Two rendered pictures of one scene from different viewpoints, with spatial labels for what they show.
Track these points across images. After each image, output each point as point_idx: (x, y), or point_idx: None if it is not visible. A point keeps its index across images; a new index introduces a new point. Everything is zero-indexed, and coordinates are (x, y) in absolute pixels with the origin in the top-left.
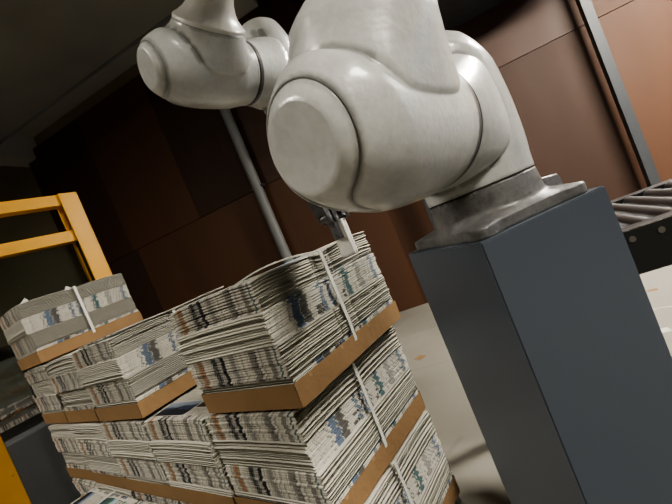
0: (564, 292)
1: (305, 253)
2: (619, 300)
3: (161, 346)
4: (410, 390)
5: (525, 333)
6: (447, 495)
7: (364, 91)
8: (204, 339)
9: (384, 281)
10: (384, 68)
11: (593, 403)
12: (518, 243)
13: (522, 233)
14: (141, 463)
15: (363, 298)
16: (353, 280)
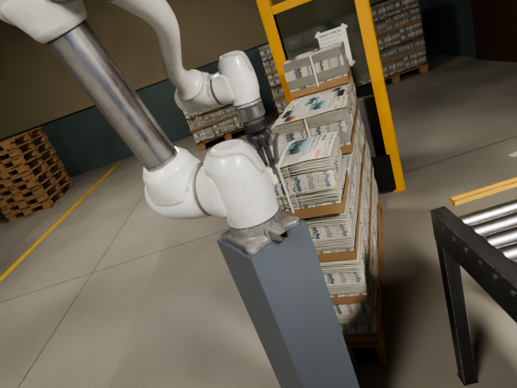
0: (240, 274)
1: (278, 162)
2: (258, 295)
3: (295, 137)
4: (344, 246)
5: (231, 272)
6: (353, 296)
7: (147, 202)
8: None
9: (335, 189)
10: (150, 199)
11: (251, 306)
12: (225, 249)
13: (226, 248)
14: None
15: (308, 195)
16: (304, 185)
